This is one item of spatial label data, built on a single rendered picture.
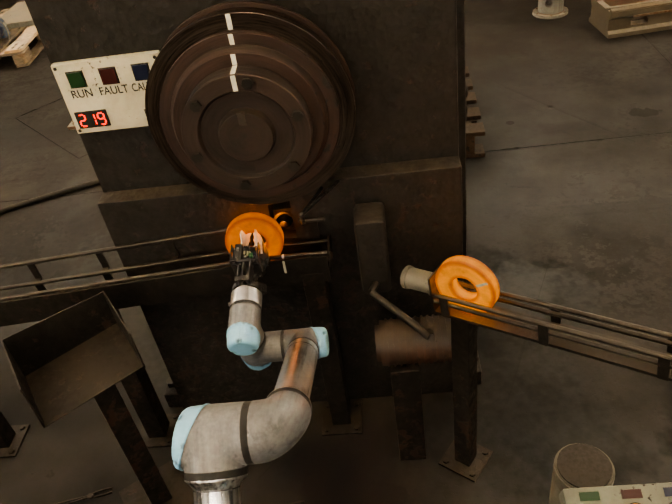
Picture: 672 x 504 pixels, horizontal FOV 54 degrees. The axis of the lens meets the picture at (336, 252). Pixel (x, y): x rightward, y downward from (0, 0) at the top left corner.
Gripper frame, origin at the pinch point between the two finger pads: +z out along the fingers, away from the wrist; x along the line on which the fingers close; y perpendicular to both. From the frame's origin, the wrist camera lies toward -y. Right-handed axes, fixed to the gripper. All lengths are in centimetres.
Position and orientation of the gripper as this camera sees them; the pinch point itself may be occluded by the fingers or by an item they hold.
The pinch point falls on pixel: (253, 233)
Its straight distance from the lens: 175.6
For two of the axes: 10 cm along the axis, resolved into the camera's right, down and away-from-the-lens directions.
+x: -9.9, 0.9, 0.9
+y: -1.3, -6.0, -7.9
